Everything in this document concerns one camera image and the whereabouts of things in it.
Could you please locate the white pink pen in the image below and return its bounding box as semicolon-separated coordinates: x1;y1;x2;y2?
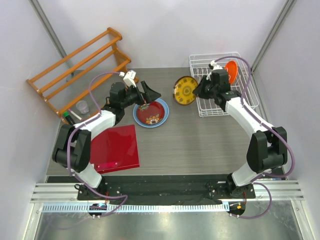
68;109;83;121

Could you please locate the light blue plate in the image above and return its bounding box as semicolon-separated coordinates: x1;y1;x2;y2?
133;98;170;128

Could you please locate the green highlighter marker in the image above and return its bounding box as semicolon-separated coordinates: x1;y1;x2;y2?
62;111;75;125

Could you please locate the yellow patterned plate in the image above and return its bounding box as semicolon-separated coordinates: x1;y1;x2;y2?
172;76;198;106

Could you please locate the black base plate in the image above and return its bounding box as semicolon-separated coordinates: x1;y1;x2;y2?
76;174;256;206

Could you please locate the aluminium rail frame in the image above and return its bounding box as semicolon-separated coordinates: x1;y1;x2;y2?
31;179;304;205

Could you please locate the orange wooden rack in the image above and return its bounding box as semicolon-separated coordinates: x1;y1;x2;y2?
26;27;132;123

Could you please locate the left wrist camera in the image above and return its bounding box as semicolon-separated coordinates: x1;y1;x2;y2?
118;70;137;88

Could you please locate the red floral plate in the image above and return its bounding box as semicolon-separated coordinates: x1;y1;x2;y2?
135;101;165;126

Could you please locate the white slotted cable duct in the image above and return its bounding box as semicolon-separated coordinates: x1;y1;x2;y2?
42;202;230;213

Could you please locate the white wire dish rack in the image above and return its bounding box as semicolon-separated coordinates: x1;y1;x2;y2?
188;51;260;118

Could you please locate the orange plate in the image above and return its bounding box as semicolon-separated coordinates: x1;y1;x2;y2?
224;60;238;85

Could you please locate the red acrylic board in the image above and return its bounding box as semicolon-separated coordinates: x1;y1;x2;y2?
90;124;140;174

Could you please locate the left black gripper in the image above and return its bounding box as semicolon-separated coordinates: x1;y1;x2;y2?
121;81;161;109

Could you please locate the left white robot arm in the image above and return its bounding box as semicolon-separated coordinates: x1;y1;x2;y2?
52;81;162;200

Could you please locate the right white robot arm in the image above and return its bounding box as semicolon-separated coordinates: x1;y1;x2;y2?
193;69;288;198

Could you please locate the clear plastic cup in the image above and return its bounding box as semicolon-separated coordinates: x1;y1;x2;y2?
75;100;90;115

